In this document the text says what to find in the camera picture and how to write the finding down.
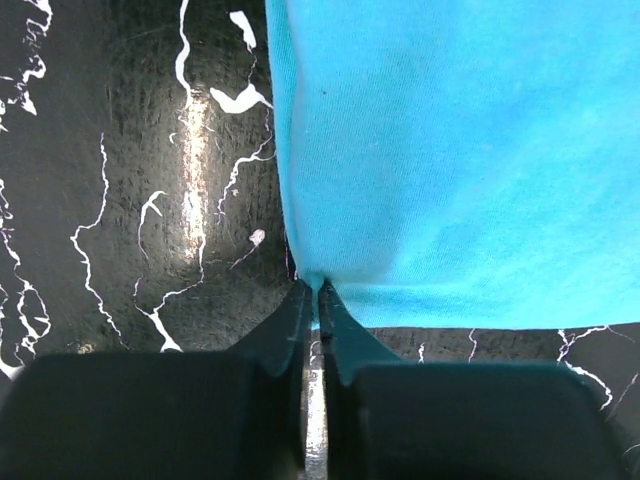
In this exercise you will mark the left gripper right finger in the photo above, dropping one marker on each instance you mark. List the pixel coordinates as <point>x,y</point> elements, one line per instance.
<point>389,418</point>

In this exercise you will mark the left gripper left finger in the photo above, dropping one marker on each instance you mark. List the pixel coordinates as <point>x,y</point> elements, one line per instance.
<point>230,414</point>

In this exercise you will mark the turquoise t-shirt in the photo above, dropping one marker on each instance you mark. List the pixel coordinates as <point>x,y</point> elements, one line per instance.
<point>462,164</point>

